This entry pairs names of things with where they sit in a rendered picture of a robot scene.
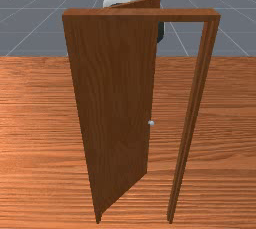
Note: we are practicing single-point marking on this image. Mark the brown wooden door leaf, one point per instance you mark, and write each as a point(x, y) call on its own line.
point(113, 106)

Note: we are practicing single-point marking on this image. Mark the brown wooden door frame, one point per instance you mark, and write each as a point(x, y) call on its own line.
point(196, 83)

